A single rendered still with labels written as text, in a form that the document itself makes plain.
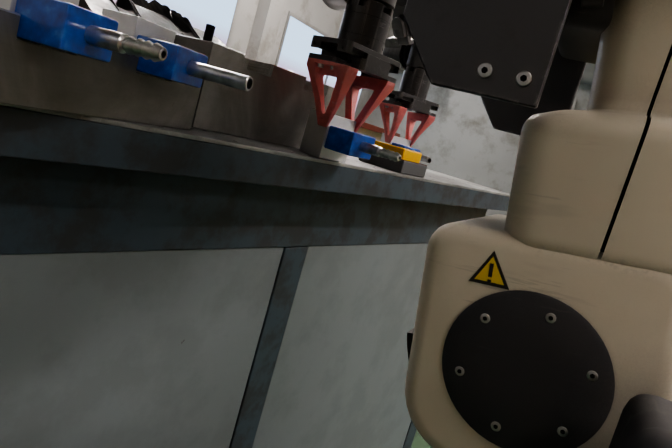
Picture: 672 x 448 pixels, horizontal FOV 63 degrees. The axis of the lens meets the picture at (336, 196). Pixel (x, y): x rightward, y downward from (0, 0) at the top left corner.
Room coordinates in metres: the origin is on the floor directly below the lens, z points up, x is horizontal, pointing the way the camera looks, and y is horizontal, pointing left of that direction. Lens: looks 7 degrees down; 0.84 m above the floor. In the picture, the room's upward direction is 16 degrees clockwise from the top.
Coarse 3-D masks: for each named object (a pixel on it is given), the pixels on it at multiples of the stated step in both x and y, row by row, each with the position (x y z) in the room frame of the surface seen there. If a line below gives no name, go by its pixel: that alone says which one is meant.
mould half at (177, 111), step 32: (0, 32) 0.32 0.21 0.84; (0, 64) 0.33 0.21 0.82; (32, 64) 0.35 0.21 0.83; (64, 64) 0.37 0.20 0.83; (96, 64) 0.40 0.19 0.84; (128, 64) 0.43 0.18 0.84; (0, 96) 0.33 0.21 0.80; (32, 96) 0.35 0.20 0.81; (64, 96) 0.37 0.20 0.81; (96, 96) 0.40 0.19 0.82; (128, 96) 0.43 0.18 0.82; (160, 96) 0.47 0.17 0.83; (192, 96) 0.51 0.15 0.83
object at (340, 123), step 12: (312, 120) 0.67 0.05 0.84; (336, 120) 0.66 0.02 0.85; (348, 120) 0.68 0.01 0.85; (312, 132) 0.67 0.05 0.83; (324, 132) 0.66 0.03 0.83; (336, 132) 0.65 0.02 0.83; (348, 132) 0.64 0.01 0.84; (312, 144) 0.67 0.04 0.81; (324, 144) 0.66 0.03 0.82; (336, 144) 0.65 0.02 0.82; (348, 144) 0.63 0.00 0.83; (360, 144) 0.64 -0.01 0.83; (372, 144) 0.64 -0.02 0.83; (324, 156) 0.66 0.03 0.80; (336, 156) 0.68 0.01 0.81; (360, 156) 0.65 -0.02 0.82; (384, 156) 0.62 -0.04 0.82; (396, 156) 0.61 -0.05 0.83
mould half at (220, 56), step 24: (96, 0) 0.74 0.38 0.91; (168, 24) 0.84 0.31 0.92; (192, 48) 0.58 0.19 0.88; (216, 48) 0.57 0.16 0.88; (240, 72) 0.61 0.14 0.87; (288, 72) 0.67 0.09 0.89; (216, 96) 0.59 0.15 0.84; (240, 96) 0.61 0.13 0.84; (264, 96) 0.64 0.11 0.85; (288, 96) 0.67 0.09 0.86; (312, 96) 0.71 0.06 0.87; (216, 120) 0.59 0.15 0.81; (240, 120) 0.62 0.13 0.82; (264, 120) 0.65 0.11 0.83; (288, 120) 0.68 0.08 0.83; (288, 144) 0.69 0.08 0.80
